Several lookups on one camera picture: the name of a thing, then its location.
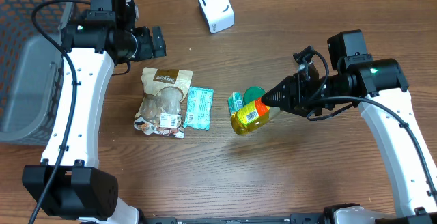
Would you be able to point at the mint green tissue pack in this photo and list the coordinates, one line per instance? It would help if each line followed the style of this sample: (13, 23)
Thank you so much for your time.
(199, 106)

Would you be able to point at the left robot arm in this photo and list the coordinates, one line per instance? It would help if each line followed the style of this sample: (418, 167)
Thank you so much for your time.
(68, 182)

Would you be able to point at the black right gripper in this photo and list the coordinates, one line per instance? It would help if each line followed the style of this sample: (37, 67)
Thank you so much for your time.
(293, 101)

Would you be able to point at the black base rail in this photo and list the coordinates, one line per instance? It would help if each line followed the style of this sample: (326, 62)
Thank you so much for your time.
(305, 218)

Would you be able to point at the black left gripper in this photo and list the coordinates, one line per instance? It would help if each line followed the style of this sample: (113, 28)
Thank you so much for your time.
(144, 51)

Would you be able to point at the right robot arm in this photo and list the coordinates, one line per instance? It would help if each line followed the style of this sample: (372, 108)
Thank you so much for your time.
(379, 89)

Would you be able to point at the green white can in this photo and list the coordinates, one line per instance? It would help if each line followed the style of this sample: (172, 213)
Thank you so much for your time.
(252, 94)

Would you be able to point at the teal white tissue pack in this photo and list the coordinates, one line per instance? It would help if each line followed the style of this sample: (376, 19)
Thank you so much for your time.
(235, 102)

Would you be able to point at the dark grey plastic basket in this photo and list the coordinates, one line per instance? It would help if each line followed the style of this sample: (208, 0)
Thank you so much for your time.
(31, 69)

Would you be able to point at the yellow drink bottle grey cap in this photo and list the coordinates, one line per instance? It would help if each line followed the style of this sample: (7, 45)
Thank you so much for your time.
(252, 116)

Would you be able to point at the white barcode scanner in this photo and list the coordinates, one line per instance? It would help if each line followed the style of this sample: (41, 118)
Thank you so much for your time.
(218, 14)

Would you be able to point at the brown white snack bag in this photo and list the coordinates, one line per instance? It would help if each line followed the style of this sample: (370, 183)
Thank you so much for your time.
(163, 93)

